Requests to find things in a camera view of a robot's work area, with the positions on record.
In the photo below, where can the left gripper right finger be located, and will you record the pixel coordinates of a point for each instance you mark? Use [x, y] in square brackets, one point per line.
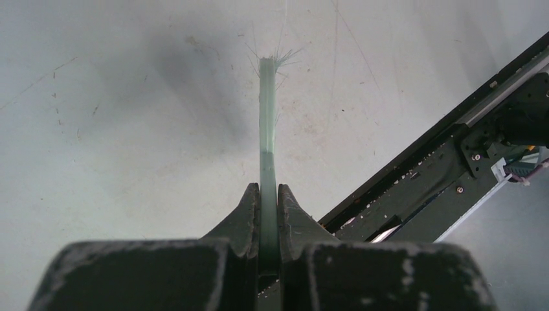
[297, 231]

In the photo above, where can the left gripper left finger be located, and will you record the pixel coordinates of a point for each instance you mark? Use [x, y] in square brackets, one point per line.
[236, 239]

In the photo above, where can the green hand brush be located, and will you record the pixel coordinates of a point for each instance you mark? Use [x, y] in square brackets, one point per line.
[269, 241]

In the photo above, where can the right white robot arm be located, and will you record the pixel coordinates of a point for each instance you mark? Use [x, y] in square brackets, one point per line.
[524, 119]

